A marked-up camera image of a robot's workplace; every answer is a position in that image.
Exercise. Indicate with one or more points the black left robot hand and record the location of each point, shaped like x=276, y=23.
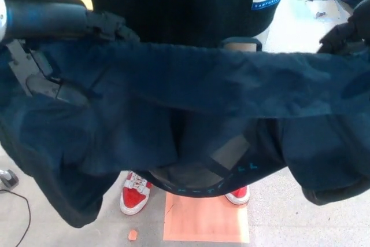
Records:
x=46, y=17

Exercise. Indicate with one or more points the grey floor device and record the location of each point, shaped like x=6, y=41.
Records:
x=8, y=178

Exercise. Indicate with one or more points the orange rectangular floor mat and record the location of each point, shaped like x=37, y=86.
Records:
x=205, y=221

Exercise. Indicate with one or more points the navy blue coat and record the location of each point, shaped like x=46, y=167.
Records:
x=202, y=90

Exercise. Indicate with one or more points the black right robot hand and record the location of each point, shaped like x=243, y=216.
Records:
x=352, y=34

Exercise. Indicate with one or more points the small orange paper scrap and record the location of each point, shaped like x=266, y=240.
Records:
x=133, y=235

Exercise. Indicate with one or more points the red white sneaker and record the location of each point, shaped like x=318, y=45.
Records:
x=239, y=196
x=133, y=198

